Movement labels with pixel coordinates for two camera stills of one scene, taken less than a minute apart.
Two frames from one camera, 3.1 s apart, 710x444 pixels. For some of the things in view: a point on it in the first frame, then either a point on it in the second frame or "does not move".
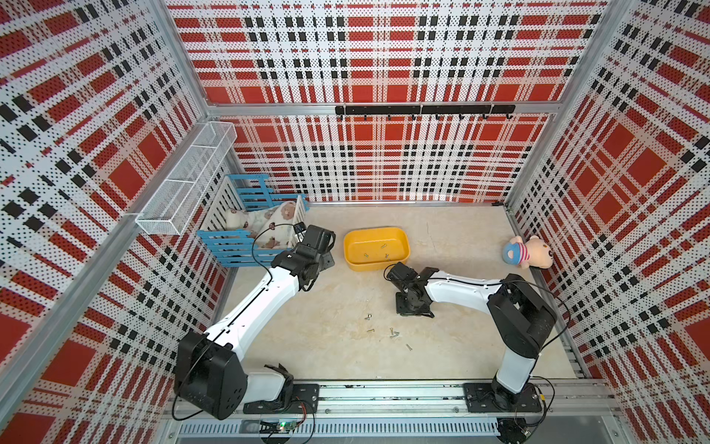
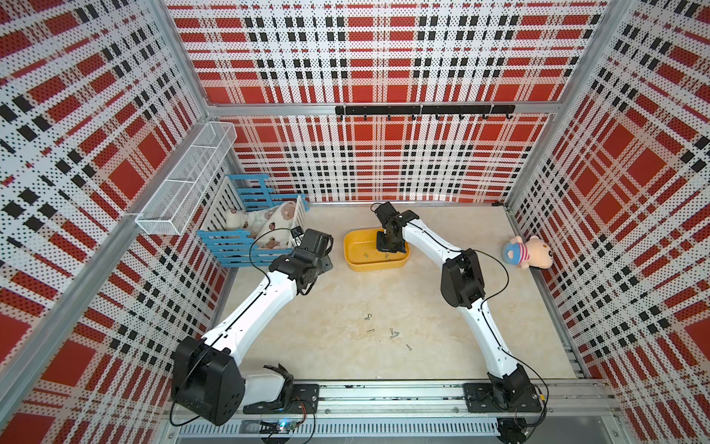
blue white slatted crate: x=247 y=225 does not move
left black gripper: x=327 y=259 does not move
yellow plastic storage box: x=373 y=249 does not move
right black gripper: x=422 y=310 -> x=381 y=245
